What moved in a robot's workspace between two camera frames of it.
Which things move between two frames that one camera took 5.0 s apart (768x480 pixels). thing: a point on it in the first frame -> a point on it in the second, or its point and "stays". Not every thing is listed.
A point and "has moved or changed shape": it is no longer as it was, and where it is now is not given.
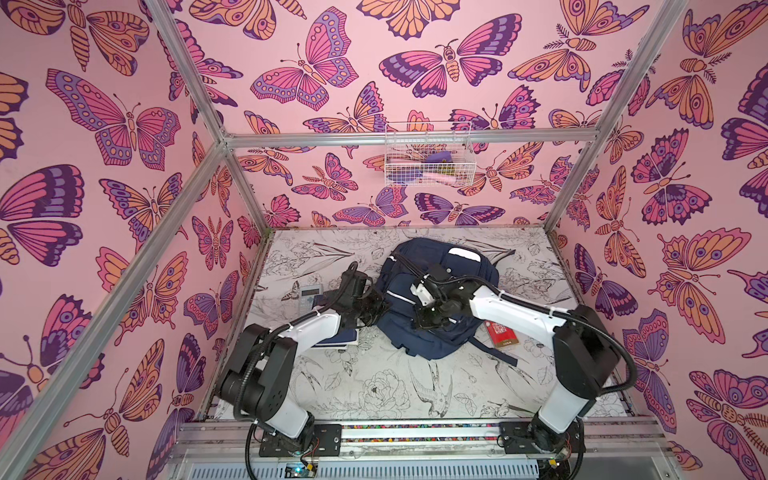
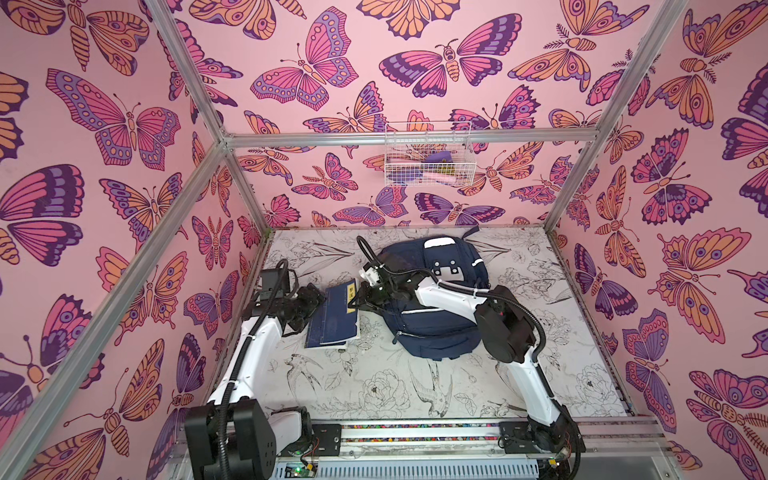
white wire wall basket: (429, 154) stays
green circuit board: (295, 470) stays
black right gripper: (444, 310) -> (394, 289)
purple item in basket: (439, 157) stays
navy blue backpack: (407, 263) has moved or changed shape
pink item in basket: (448, 178) stays
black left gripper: (380, 308) -> (312, 298)
